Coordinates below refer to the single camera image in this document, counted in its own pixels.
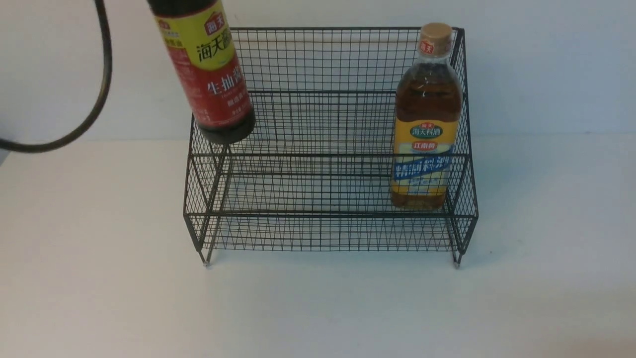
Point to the yellow label cooking wine bottle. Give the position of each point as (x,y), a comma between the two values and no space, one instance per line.
(428,107)

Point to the dark soy sauce bottle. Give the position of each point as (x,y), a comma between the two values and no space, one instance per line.
(199,42)

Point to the black wire mesh rack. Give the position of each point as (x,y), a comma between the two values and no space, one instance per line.
(315,174)

